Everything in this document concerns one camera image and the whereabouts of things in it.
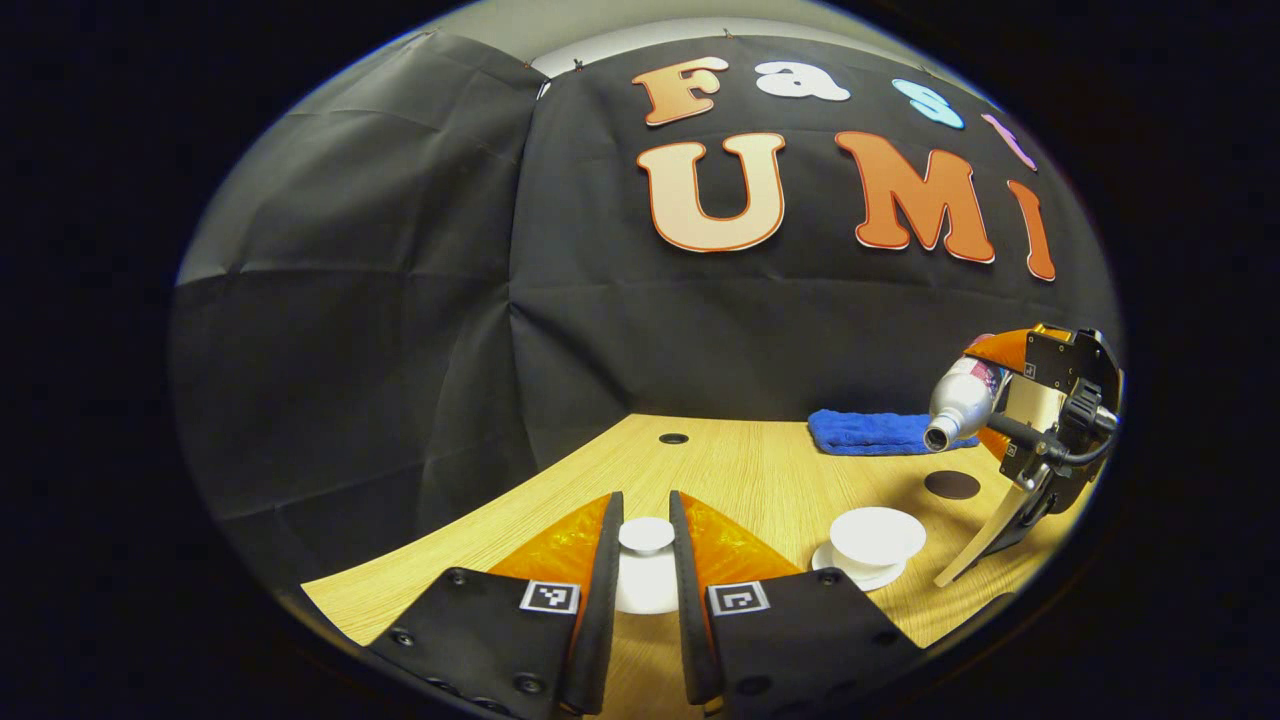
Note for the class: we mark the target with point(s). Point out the silver water bottle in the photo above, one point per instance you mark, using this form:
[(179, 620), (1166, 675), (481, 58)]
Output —
[(965, 395)]

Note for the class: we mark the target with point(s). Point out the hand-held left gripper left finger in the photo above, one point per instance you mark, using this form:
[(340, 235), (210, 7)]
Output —
[(600, 640)]

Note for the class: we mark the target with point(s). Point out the blue towel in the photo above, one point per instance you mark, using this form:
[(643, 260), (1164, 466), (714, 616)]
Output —
[(865, 432)]

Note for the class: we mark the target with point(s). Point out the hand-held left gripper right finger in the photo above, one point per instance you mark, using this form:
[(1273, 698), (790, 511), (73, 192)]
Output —
[(688, 640)]

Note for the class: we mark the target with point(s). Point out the dark round coaster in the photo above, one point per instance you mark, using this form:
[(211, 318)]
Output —
[(952, 485)]

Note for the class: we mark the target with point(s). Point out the white teacup lid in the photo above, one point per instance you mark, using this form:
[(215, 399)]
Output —
[(646, 535)]

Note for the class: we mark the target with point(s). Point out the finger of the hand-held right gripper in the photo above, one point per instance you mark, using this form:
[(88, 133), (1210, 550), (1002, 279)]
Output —
[(1022, 465), (1050, 360)]

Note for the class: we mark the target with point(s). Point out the black backdrop cloth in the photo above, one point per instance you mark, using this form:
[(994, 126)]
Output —
[(400, 300)]

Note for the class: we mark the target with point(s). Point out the white teacup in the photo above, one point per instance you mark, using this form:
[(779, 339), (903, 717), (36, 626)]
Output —
[(878, 535)]

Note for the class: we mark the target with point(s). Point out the white saucer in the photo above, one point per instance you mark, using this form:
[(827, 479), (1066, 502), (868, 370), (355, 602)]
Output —
[(860, 580)]

